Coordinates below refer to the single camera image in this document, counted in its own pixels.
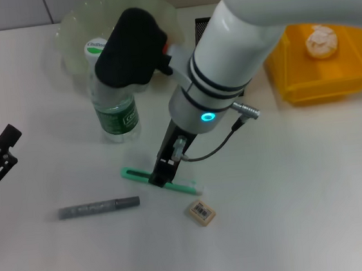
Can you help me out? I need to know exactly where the translucent green fruit plate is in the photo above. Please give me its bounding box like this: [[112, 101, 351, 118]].
[[52, 0, 190, 91]]

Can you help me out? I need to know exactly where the water bottle with green label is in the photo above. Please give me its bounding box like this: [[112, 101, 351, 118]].
[[82, 34, 143, 146]]

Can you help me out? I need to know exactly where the right wrist cable with plug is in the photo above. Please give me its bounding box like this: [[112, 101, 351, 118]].
[[167, 99, 265, 165]]

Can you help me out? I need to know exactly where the white paper ball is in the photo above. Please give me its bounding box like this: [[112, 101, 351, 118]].
[[301, 22, 341, 62]]

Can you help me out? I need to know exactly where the beige eraser with barcode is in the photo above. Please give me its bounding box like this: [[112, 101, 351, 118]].
[[186, 198, 218, 230]]

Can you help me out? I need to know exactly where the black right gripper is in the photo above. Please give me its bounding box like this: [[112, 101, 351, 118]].
[[142, 117, 203, 189]]

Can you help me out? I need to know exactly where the green utility knife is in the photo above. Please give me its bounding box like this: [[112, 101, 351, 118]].
[[120, 158, 207, 204]]

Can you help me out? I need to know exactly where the silver marker pen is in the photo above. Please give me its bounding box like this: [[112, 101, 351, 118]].
[[56, 196, 142, 221]]

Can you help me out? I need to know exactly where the yellow plastic bin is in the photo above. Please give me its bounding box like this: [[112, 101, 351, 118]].
[[259, 17, 362, 110]]

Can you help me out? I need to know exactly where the black mesh pen holder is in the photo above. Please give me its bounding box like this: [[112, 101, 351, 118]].
[[193, 16, 214, 46]]

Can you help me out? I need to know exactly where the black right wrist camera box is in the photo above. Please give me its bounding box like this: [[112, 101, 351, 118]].
[[88, 2, 193, 97]]

